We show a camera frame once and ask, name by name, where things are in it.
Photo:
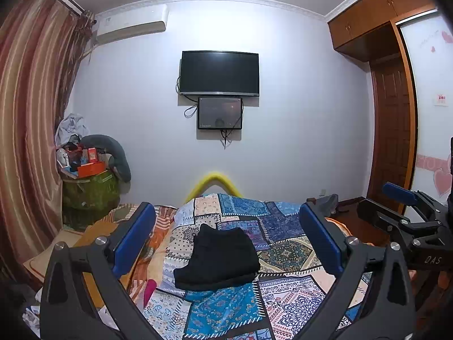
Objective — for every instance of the white crumpled cloth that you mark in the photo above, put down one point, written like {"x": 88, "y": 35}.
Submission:
{"x": 70, "y": 127}

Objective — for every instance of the white wall switch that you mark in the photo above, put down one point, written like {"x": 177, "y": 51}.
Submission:
{"x": 441, "y": 100}

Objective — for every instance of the green storage bag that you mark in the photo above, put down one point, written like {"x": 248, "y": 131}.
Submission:
{"x": 90, "y": 198}

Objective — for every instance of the striped brown curtain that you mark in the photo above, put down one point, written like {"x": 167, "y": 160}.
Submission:
{"x": 32, "y": 113}

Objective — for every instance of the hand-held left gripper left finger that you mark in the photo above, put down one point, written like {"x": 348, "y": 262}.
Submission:
{"x": 136, "y": 237}

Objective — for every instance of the black pants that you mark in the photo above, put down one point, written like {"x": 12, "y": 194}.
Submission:
{"x": 219, "y": 258}

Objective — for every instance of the small black wall monitor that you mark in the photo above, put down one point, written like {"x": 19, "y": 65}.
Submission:
{"x": 219, "y": 113}

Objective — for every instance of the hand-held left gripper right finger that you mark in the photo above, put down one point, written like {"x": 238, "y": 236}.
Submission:
{"x": 320, "y": 237}

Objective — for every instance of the brown wooden overhead cabinet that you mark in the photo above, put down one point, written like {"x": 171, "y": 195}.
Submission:
{"x": 375, "y": 17}

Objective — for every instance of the pink heart wall stickers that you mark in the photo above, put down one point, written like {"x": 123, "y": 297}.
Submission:
{"x": 440, "y": 180}

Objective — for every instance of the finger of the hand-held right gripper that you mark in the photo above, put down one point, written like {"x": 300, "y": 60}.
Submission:
{"x": 400, "y": 193}
{"x": 378, "y": 214}

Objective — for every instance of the yellow foam tube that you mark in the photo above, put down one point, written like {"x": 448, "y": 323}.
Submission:
{"x": 212, "y": 180}

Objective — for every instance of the cardboard box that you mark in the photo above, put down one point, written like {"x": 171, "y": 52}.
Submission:
{"x": 53, "y": 251}

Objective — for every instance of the white air conditioner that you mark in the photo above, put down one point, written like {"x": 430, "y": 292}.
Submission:
{"x": 131, "y": 23}

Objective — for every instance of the black wall television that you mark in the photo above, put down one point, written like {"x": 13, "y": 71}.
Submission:
{"x": 219, "y": 72}

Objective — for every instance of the grey cloth on floor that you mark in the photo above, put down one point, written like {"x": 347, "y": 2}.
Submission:
{"x": 327, "y": 203}

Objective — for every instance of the orange box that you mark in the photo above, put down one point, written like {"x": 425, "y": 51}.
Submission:
{"x": 90, "y": 170}

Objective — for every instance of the grey pillow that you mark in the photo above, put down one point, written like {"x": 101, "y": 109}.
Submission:
{"x": 118, "y": 159}

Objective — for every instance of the white sliding wardrobe door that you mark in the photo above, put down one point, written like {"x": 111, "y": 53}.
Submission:
{"x": 430, "y": 78}

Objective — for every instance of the patchwork printed blanket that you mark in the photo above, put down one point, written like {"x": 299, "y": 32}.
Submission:
{"x": 279, "y": 290}

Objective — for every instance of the brown wooden door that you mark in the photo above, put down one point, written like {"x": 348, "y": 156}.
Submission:
{"x": 391, "y": 131}

